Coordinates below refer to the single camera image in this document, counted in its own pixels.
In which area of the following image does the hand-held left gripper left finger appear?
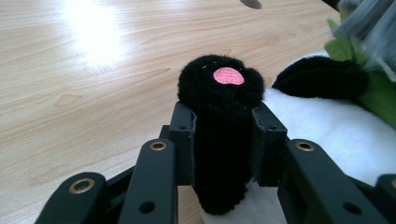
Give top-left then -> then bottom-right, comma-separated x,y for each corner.
168,100 -> 198,188

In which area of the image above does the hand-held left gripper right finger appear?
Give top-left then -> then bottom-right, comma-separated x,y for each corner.
249,102 -> 289,188

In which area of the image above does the panda plush toy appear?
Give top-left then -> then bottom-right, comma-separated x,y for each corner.
177,17 -> 396,224

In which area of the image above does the grey knitted sock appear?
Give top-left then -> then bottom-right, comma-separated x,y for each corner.
334,0 -> 396,82

